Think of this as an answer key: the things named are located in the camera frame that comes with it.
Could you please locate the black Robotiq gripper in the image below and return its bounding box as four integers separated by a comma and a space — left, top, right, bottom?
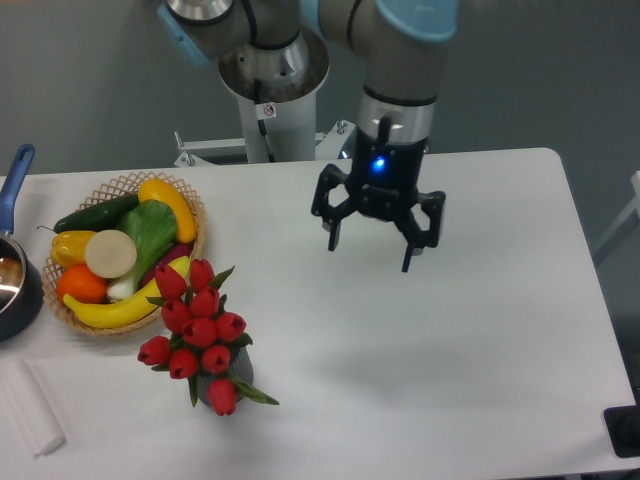
310, 130, 447, 274

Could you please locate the red tulip bouquet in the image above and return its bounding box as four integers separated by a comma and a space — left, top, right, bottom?
137, 257, 279, 416

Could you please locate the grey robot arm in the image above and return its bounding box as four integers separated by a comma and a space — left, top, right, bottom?
158, 1, 458, 257

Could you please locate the dark grey ribbed vase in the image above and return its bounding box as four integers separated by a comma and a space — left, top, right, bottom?
196, 347, 254, 406

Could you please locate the purple eggplant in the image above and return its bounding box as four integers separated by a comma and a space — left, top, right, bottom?
138, 243, 192, 288

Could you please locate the green bok choy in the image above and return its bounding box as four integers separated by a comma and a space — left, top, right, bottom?
107, 200, 177, 302

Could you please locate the yellow squash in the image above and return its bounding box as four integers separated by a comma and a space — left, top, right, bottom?
138, 178, 197, 243

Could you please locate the beige round disc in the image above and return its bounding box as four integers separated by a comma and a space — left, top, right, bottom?
84, 230, 137, 279

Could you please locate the dark green cucumber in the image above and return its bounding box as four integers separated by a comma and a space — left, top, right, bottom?
38, 194, 139, 234

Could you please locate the long yellow banana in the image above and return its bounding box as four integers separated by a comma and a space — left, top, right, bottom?
62, 279, 164, 330

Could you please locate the orange fruit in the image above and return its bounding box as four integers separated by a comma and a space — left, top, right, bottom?
56, 265, 107, 304

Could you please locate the yellow bell pepper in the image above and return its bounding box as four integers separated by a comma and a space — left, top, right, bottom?
50, 230, 96, 269

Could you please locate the black device at edge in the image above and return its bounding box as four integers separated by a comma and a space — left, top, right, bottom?
604, 406, 639, 458

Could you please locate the white rolled cloth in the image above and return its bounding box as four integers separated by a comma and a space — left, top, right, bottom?
2, 360, 66, 457

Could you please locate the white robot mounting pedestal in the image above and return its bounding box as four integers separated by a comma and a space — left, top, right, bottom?
174, 27, 355, 167

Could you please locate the white furniture frame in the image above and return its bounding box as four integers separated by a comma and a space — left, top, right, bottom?
592, 171, 639, 265

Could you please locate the dark saucepan blue handle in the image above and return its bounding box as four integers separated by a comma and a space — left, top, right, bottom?
1, 144, 43, 341

